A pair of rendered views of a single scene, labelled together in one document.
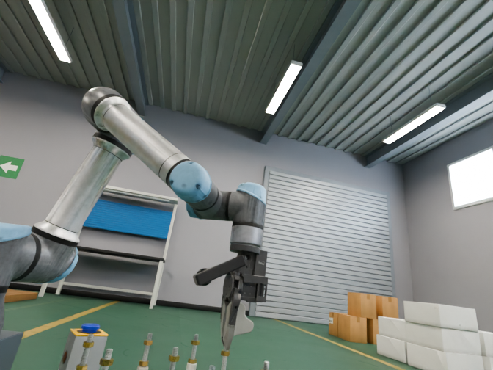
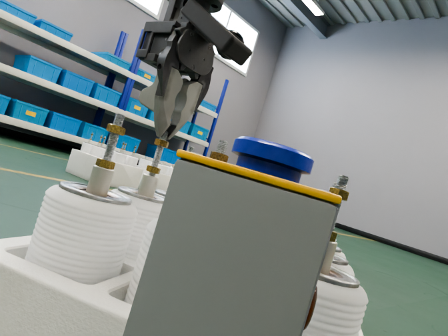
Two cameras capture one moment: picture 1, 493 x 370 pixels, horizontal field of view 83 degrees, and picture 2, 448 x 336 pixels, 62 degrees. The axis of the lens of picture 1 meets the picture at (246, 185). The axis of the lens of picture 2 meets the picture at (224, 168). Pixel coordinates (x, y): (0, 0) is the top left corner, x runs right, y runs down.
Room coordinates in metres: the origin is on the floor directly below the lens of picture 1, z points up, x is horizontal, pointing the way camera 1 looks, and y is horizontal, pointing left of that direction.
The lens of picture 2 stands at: (0.89, 0.47, 0.31)
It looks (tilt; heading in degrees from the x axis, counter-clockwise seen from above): 1 degrees up; 234
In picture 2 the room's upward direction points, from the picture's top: 17 degrees clockwise
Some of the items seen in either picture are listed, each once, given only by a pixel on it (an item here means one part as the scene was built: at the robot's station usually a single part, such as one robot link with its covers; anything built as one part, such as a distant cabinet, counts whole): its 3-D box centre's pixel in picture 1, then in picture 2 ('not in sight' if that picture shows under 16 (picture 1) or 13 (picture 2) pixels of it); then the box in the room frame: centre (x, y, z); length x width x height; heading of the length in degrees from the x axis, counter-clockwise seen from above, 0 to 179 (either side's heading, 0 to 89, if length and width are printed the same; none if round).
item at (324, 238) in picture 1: (328, 245); not in sight; (6.02, -1.93, 1.55); 3.20 x 0.12 x 3.10; 101
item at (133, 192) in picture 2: not in sight; (145, 196); (0.66, 0.00, 0.25); 0.08 x 0.08 x 0.01
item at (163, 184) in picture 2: not in sight; (158, 182); (-0.67, -2.52, 0.09); 0.39 x 0.39 x 0.18; 14
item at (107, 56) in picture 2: not in sight; (109, 61); (-0.63, -4.87, 1.38); 0.50 x 0.38 x 0.11; 101
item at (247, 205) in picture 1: (249, 206); not in sight; (0.67, -0.01, 0.65); 0.09 x 0.08 x 0.11; 78
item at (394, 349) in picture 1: (406, 349); not in sight; (3.13, -1.82, 0.09); 0.39 x 0.39 x 0.18; 12
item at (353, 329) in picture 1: (351, 327); not in sight; (4.07, -1.65, 0.15); 0.30 x 0.24 x 0.30; 10
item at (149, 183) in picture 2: not in sight; (148, 187); (0.66, 0.00, 0.26); 0.02 x 0.02 x 0.03
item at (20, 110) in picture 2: not in sight; (23, 111); (0.22, -4.69, 0.36); 0.50 x 0.38 x 0.21; 102
